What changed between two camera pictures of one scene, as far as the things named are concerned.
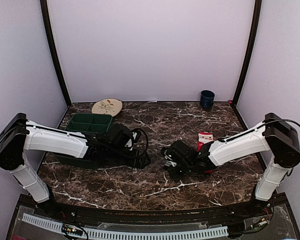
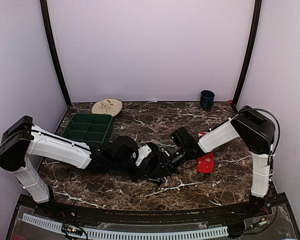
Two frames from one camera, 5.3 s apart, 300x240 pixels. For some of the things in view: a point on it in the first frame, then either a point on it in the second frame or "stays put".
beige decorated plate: (108, 106) stays put
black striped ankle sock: (177, 172) to (155, 171)
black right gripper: (175, 176) to (168, 163)
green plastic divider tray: (84, 124) stays put
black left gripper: (140, 163) to (139, 172)
